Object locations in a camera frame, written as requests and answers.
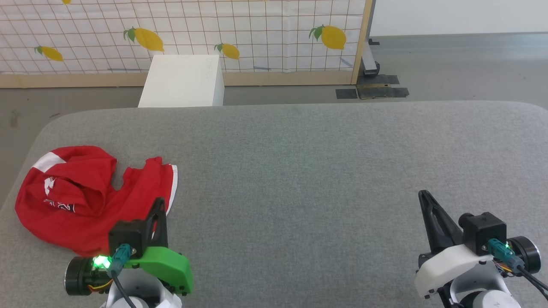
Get white box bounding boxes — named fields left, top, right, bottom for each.
left=138, top=54, right=225, bottom=108

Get large black floor tape patch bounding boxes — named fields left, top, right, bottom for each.
left=356, top=74, right=410, bottom=100

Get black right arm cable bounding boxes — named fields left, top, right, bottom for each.
left=488, top=238, right=548, bottom=301

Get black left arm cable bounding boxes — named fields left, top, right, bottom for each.
left=106, top=244, right=138, bottom=308

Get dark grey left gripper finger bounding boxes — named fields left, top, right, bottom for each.
left=155, top=209, right=169, bottom=249
left=146, top=198, right=166, bottom=249

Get grey metal partition foot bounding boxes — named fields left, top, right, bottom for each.
left=362, top=38, right=381, bottom=78

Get white partition board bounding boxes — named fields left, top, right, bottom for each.
left=370, top=0, right=548, bottom=37

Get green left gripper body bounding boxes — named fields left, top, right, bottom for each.
left=124, top=246, right=194, bottom=296

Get red shorts with white trim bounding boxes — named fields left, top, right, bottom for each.
left=15, top=145, right=179, bottom=257

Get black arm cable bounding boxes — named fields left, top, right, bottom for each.
left=106, top=244, right=138, bottom=308
left=488, top=238, right=548, bottom=301

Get lemon print partition screen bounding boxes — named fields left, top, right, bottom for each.
left=0, top=0, right=374, bottom=89

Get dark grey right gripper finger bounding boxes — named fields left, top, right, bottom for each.
left=428, top=197, right=464, bottom=252
left=418, top=190, right=442, bottom=253

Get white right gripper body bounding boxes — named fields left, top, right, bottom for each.
left=414, top=244, right=494, bottom=299

